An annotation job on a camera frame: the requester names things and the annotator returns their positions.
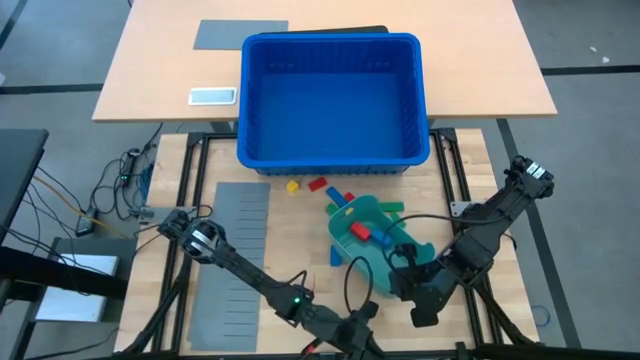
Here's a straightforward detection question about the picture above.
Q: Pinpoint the black power adapter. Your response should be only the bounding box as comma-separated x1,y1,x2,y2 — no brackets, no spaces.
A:
74,212,100,238

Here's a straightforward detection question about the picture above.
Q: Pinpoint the white flat box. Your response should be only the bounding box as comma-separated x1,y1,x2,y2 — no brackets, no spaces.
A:
34,253,121,324

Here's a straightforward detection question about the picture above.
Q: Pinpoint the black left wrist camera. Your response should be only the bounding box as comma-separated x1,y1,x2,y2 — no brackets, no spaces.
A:
356,300,380,322

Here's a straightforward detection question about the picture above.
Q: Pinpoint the black power strip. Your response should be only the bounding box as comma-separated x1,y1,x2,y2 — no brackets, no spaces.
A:
119,147,141,189

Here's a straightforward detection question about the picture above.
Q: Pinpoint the black horizontal bar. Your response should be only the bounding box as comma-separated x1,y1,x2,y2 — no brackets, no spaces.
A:
0,244,129,301

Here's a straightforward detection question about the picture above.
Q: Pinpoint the blue ring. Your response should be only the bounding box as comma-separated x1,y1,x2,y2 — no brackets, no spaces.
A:
530,304,552,329

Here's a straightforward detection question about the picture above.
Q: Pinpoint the grey metal mount bracket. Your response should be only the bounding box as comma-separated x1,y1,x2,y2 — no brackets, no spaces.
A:
448,199,474,218
130,204,199,221

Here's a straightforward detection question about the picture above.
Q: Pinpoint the long blue block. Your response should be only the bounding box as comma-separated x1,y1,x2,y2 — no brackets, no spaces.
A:
325,186,350,208

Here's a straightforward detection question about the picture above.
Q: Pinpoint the black floor cable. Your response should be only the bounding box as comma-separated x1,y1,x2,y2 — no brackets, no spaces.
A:
89,157,131,222
34,165,85,214

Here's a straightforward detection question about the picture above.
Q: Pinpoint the black cable hose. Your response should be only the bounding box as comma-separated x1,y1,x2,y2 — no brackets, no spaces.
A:
117,249,194,359
469,277,539,351

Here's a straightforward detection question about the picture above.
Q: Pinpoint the black closed laptop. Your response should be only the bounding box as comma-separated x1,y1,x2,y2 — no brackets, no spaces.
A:
257,24,390,36

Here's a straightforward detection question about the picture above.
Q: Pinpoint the teal plastic basket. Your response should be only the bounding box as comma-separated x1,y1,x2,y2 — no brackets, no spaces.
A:
327,194,436,300

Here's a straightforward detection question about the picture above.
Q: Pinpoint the black right camera cable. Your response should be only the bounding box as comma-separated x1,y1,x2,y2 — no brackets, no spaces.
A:
383,213,507,275

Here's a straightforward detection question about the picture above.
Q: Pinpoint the blue coiled cable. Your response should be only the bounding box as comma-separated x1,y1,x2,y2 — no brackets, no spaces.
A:
135,162,154,204

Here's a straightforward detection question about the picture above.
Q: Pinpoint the white-edged grey phone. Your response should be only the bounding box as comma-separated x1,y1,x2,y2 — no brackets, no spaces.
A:
187,86,238,107

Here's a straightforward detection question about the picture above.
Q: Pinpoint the large blue plastic bin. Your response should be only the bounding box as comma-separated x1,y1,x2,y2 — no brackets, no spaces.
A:
236,32,431,176

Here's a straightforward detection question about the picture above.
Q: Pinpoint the black camera cable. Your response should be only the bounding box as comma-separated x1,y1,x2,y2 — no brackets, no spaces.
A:
383,213,507,275
343,254,375,314

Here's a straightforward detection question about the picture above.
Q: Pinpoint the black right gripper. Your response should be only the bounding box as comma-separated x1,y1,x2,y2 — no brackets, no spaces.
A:
389,243,459,314

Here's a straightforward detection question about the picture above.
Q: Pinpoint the flat grey sheet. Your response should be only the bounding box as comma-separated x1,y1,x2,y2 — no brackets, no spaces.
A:
193,18,290,51

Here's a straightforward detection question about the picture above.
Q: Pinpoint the long grey slotted divider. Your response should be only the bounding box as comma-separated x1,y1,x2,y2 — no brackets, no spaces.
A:
188,181,272,353

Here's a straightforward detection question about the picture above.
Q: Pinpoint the black left camera cable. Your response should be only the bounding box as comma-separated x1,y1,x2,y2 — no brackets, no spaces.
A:
343,254,375,314

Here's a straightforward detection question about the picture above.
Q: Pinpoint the orange floor cable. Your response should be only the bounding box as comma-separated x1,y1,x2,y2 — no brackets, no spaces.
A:
32,173,131,240

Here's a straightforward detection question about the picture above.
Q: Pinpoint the black side desk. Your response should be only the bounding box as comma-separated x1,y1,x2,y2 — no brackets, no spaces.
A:
0,128,50,231

